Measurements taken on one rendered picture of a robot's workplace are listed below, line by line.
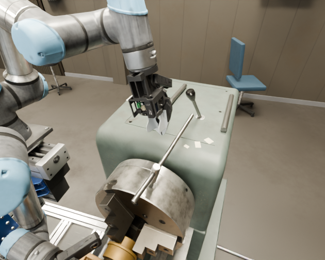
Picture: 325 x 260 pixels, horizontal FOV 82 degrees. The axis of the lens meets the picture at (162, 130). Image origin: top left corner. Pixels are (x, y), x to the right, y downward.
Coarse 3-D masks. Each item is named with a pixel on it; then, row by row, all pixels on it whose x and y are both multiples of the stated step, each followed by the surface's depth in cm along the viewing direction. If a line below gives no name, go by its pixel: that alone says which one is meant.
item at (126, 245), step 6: (126, 240) 53; (132, 240) 53; (108, 246) 52; (114, 246) 51; (120, 246) 50; (126, 246) 52; (132, 246) 53; (108, 252) 50; (114, 252) 50; (120, 252) 50; (126, 252) 50; (132, 252) 51; (108, 258) 49; (114, 258) 48; (120, 258) 49; (126, 258) 49; (132, 258) 51
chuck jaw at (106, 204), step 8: (112, 184) 56; (112, 192) 55; (104, 200) 54; (112, 200) 53; (120, 200) 55; (104, 208) 53; (112, 208) 52; (120, 208) 54; (128, 208) 57; (112, 216) 53; (120, 216) 53; (128, 216) 56; (112, 224) 52; (120, 224) 53; (128, 224) 55; (112, 232) 52; (120, 232) 52; (112, 240) 54; (120, 240) 52
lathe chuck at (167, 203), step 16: (112, 176) 59; (128, 176) 55; (144, 176) 54; (160, 176) 55; (96, 192) 59; (128, 192) 51; (144, 192) 51; (160, 192) 52; (176, 192) 55; (144, 208) 52; (160, 208) 49; (176, 208) 52; (160, 224) 54; (176, 224) 51
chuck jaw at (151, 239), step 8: (144, 224) 57; (144, 232) 55; (152, 232) 55; (160, 232) 55; (168, 232) 55; (144, 240) 54; (152, 240) 53; (160, 240) 53; (168, 240) 53; (176, 240) 54; (136, 248) 52; (144, 248) 52; (152, 248) 52; (160, 248) 54; (168, 248) 52
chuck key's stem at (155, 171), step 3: (153, 165) 47; (156, 165) 47; (159, 165) 48; (153, 168) 47; (156, 168) 47; (159, 168) 47; (153, 171) 47; (156, 171) 47; (159, 171) 48; (156, 174) 48; (156, 177) 49; (153, 180) 49; (150, 183) 51; (153, 183) 50; (150, 186) 52
